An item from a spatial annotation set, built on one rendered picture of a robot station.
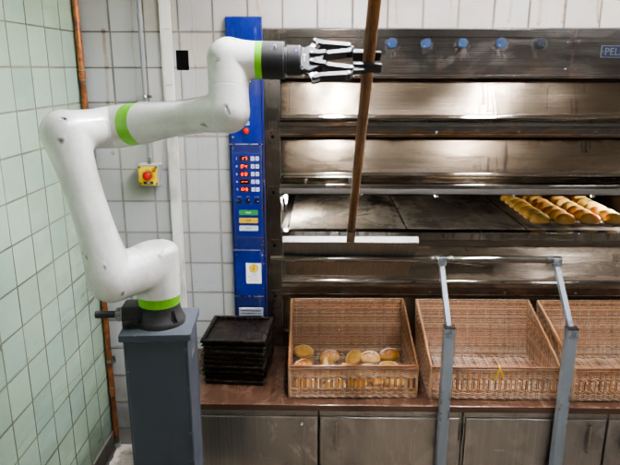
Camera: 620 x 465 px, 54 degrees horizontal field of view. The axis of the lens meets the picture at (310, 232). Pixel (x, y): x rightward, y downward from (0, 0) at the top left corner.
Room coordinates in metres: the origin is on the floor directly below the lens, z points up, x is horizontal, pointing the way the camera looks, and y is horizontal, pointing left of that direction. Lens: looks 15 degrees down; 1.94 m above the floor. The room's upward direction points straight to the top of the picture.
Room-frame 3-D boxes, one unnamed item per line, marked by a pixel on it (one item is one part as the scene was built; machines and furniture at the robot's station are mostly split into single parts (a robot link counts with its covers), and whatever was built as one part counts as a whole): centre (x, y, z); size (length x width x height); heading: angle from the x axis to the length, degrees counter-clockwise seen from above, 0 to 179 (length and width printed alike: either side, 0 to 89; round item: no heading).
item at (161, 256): (1.69, 0.46, 1.36); 0.16 x 0.13 x 0.19; 148
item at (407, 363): (2.54, -0.18, 0.72); 0.56 x 0.49 x 0.28; 90
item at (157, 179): (2.78, 0.74, 1.46); 0.10 x 0.07 x 0.10; 89
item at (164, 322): (1.69, 0.51, 1.23); 0.26 x 0.15 x 0.06; 93
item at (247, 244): (3.75, 0.27, 1.07); 1.93 x 0.16 x 2.15; 179
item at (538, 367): (2.53, -0.78, 0.72); 0.56 x 0.49 x 0.28; 89
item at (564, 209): (3.23, -1.35, 1.21); 0.61 x 0.48 x 0.06; 179
